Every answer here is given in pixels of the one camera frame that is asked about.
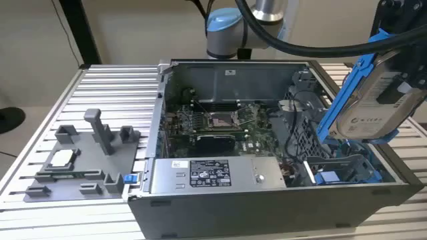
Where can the hard disk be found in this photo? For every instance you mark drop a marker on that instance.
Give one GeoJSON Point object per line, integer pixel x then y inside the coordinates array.
{"type": "Point", "coordinates": [367, 112]}

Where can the green RAM stick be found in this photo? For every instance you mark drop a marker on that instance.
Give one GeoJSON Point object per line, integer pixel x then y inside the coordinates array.
{"type": "Point", "coordinates": [77, 174]}

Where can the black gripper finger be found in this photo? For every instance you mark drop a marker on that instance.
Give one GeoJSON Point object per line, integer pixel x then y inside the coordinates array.
{"type": "Point", "coordinates": [418, 67]}

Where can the grey perforated drive cage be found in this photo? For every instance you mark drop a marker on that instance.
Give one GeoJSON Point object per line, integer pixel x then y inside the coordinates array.
{"type": "Point", "coordinates": [300, 132]}

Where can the black round stand base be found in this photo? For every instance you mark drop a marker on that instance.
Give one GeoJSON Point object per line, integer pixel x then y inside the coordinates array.
{"type": "Point", "coordinates": [9, 120]}

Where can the black open PC case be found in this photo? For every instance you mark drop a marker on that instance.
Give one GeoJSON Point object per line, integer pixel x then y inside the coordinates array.
{"type": "Point", "coordinates": [234, 215]}

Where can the CPU socket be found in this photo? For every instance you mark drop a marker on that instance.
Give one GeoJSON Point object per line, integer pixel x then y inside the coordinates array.
{"type": "Point", "coordinates": [222, 121]}

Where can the green motherboard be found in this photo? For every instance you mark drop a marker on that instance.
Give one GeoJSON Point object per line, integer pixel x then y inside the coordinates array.
{"type": "Point", "coordinates": [256, 135]}

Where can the silver CPU chip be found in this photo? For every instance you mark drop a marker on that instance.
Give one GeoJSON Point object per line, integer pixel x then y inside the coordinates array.
{"type": "Point", "coordinates": [63, 158]}

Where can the blue disk carrier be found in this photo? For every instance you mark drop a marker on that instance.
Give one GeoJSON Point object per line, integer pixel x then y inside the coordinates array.
{"type": "Point", "coordinates": [327, 178]}

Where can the black graphics card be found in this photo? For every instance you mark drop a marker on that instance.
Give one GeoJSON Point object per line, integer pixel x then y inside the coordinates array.
{"type": "Point", "coordinates": [215, 143]}

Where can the grey parts rack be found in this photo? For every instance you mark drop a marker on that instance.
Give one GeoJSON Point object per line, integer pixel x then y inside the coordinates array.
{"type": "Point", "coordinates": [110, 175]}

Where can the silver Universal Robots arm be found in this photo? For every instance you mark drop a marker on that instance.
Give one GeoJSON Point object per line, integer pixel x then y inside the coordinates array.
{"type": "Point", "coordinates": [230, 37]}

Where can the grey disk bay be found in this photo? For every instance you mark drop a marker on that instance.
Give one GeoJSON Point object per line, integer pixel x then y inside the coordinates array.
{"type": "Point", "coordinates": [347, 160]}

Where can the black upright post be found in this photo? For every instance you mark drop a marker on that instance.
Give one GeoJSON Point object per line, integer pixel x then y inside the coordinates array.
{"type": "Point", "coordinates": [80, 30]}

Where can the silver power supply unit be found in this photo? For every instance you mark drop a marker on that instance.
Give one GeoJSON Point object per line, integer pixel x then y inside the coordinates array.
{"type": "Point", "coordinates": [167, 180]}

